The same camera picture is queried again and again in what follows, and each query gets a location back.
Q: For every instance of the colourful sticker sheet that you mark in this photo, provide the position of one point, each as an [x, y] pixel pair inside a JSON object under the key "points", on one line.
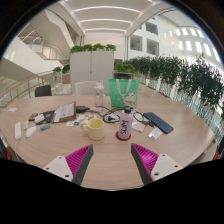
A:
{"points": [[80, 118]]}

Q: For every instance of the clear plastic bottle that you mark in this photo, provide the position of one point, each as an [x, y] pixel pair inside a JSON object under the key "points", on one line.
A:
{"points": [[99, 96]]}

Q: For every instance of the white paper slip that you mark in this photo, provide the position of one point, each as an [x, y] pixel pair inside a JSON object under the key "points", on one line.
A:
{"points": [[12, 109]]}

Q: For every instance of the small red black item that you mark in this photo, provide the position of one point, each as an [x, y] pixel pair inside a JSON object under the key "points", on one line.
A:
{"points": [[32, 116]]}

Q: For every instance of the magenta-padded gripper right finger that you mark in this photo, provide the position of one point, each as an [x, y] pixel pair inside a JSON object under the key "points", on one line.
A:
{"points": [[165, 165]]}

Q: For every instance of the white planter with plants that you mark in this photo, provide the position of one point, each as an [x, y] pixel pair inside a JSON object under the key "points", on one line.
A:
{"points": [[63, 73]]}

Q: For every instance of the white computer mouse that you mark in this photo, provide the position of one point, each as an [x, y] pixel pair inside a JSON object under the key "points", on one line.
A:
{"points": [[30, 131]]}

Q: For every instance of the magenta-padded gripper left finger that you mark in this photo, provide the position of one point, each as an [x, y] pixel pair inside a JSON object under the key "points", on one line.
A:
{"points": [[59, 166]]}

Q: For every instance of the small teal item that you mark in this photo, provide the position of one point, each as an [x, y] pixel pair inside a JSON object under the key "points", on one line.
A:
{"points": [[45, 127]]}

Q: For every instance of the white chair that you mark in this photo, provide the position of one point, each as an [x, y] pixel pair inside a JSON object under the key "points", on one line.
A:
{"points": [[86, 88]]}

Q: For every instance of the black flat case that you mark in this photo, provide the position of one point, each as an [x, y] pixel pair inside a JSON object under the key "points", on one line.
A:
{"points": [[46, 116]]}

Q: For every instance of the ceiling light strips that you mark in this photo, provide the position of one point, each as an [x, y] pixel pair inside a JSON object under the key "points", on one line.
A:
{"points": [[105, 20]]}

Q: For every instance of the small white item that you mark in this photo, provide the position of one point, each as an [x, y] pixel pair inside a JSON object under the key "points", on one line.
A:
{"points": [[26, 125]]}

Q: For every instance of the pale yellow mug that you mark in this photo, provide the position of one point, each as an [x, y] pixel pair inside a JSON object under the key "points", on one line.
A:
{"points": [[94, 130]]}

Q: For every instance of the green tote bag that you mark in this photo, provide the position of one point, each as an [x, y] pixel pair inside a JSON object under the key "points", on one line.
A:
{"points": [[116, 95]]}

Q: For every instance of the lilac bottle with black cap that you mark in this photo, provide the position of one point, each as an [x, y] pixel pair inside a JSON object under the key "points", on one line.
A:
{"points": [[125, 126]]}

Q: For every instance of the black chair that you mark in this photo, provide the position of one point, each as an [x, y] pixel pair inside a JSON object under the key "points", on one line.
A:
{"points": [[43, 90]]}

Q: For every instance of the white packet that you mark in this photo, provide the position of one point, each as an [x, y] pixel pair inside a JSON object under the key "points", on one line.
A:
{"points": [[138, 126], [155, 133]]}

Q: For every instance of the white cabinet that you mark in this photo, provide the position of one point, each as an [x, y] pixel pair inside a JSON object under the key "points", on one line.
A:
{"points": [[91, 68]]}

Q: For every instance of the row of green hedge plants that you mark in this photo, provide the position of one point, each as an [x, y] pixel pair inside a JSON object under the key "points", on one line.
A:
{"points": [[186, 78]]}

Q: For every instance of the white power strip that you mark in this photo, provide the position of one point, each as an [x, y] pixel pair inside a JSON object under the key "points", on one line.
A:
{"points": [[17, 130]]}

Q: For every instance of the glass railing with wooden handrail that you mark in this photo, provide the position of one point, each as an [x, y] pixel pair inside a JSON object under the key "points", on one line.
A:
{"points": [[23, 86]]}

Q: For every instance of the flat round red coaster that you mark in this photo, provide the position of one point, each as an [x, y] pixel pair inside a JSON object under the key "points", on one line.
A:
{"points": [[117, 136]]}

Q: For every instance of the dark blue keyboard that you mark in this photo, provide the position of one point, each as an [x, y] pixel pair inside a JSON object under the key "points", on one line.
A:
{"points": [[158, 122]]}

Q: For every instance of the black charger block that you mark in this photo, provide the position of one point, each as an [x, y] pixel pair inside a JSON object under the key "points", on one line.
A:
{"points": [[81, 109]]}

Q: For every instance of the wooden planter with plants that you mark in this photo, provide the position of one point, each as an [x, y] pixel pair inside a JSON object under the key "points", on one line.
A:
{"points": [[123, 68]]}

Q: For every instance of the green plants on cabinet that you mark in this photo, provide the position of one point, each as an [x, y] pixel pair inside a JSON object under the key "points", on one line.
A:
{"points": [[92, 47]]}

